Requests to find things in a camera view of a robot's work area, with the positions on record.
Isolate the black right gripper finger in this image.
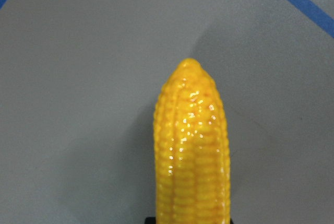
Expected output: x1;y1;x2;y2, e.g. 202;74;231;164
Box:
145;217;156;224

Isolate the yellow corn cob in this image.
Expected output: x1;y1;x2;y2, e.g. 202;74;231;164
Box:
153;58;231;223

